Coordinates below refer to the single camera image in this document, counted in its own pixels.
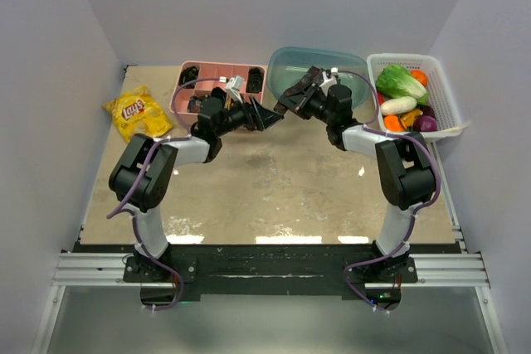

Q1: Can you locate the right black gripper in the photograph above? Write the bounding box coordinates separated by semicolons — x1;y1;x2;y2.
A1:
278;83;334;126

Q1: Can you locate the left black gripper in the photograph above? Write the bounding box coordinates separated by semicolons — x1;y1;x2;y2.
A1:
215;95;283;138

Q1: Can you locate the dark brown patterned tie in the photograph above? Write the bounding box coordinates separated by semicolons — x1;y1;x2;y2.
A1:
273;66;323;117

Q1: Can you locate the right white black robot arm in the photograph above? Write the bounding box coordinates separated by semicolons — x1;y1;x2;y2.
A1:
275;66;441;282

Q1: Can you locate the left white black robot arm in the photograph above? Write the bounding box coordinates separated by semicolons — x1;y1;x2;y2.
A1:
107;97;284;281

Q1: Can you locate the blue transparent plastic bin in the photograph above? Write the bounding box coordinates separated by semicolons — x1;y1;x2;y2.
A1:
266;47;368;99

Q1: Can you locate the rolled black tie back right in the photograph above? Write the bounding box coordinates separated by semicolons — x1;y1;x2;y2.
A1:
246;67;264;94

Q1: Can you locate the rolled black tie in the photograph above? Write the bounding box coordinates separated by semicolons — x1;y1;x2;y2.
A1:
178;65;200;89
246;67;264;94

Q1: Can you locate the rolled dark patterned tie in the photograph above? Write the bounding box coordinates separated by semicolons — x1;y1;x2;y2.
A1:
187;95;207;114

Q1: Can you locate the pink divided organizer tray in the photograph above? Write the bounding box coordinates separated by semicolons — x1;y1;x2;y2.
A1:
169;61;266;126

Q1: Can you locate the rolled black tie back left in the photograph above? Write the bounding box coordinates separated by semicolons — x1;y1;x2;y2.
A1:
178;65;200;89

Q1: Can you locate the white radish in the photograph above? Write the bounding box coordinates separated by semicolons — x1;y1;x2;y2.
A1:
380;96;417;116

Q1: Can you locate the green lettuce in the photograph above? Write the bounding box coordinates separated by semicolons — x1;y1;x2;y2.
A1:
376;65;429;105

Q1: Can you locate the orange carrot piece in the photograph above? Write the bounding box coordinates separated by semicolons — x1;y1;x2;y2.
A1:
383;115;406;133

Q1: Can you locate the orange yellow pepper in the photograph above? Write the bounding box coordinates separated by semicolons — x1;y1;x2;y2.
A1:
399;109;423;130

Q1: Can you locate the orange fruit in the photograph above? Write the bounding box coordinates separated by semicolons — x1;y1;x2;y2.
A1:
411;70;428;87

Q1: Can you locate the purple onion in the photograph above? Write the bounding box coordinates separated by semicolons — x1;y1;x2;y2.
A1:
412;115;438;133

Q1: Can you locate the dark purple eggplant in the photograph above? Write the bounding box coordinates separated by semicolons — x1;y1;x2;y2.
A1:
418;104;436;119

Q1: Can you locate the yellow Lays chips bag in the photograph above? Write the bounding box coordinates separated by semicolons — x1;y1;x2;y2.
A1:
103;85;173;143

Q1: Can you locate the white plastic basket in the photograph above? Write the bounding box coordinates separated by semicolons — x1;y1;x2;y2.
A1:
367;53;470;142

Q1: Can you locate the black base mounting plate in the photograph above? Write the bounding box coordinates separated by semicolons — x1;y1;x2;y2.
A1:
124;244;418;308

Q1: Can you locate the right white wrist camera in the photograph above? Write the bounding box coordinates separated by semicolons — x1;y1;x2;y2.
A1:
319;67;340;94

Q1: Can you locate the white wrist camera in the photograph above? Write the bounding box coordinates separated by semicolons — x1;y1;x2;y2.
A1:
319;67;340;94
225;75;245;103

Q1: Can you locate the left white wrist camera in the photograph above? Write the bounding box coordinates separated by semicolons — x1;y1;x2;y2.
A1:
225;75;245;103

